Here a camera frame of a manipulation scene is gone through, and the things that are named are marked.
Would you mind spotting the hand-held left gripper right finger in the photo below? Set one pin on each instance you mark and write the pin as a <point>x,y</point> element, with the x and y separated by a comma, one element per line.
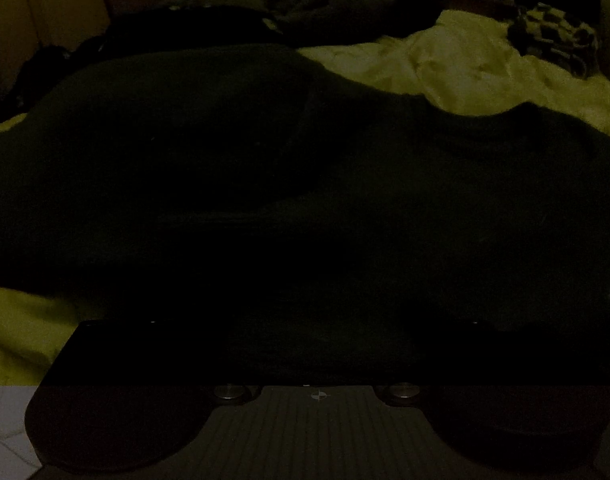
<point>475,352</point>

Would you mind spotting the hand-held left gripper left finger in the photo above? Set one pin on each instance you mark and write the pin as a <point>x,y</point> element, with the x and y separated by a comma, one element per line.
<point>145,350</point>

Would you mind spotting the large dark garment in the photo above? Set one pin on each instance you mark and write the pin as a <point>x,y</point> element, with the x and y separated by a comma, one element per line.
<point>265,185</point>

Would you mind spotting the black clothing pile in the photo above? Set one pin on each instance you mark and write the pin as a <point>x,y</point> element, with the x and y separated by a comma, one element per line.
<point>185,27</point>

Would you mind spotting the checkered cloth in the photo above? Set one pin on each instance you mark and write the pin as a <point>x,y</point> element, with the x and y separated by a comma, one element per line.
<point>555,35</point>

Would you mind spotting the beige curtain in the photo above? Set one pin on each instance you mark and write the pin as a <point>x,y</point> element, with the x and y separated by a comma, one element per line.
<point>55,5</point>

